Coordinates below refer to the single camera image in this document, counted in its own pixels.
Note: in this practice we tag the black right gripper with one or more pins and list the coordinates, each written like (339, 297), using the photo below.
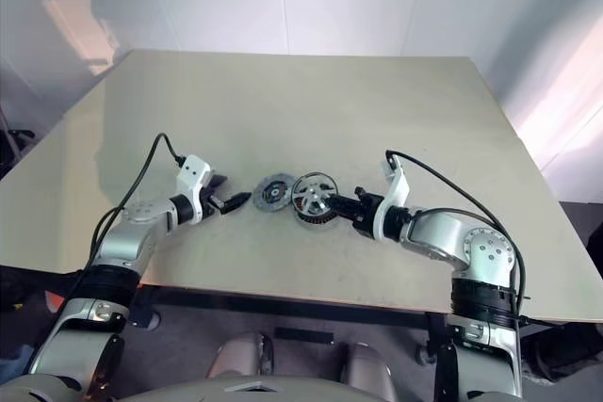
(367, 213)

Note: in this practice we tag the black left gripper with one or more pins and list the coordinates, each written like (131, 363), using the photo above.
(214, 204)

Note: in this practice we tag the black spoked wheel rotor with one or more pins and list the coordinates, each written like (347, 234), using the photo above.
(313, 199)

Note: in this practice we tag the grey round motor cover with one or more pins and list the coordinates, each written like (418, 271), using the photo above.
(273, 194)

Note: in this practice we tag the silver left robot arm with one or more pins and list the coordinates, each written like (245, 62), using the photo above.
(136, 223)

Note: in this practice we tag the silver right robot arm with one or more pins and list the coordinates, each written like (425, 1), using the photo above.
(438, 232)

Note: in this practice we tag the black flat bar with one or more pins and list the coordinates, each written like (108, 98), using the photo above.
(304, 336)

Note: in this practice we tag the table caster wheel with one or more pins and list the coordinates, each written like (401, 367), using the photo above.
(425, 356)
(151, 322)

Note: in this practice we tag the grey rounded shape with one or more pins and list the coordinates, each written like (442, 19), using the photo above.
(367, 366)
(240, 355)

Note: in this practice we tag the silver robot torso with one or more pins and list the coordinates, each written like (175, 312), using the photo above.
(188, 392)

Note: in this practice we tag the black zip tie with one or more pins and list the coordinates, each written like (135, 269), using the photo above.
(524, 298)
(542, 322)

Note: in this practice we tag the red orange object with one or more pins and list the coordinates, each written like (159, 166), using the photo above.
(54, 302)

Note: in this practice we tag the black bulky object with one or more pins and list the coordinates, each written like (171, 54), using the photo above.
(16, 148)

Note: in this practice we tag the blue jeans leg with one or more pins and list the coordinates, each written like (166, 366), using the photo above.
(14, 359)

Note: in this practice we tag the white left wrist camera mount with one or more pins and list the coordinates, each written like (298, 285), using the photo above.
(193, 173)

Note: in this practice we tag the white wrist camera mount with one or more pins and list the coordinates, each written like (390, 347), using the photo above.
(398, 190)
(193, 173)

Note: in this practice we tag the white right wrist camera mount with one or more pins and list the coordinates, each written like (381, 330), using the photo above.
(398, 190)

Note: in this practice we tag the black table frame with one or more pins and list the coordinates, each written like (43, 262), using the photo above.
(282, 303)

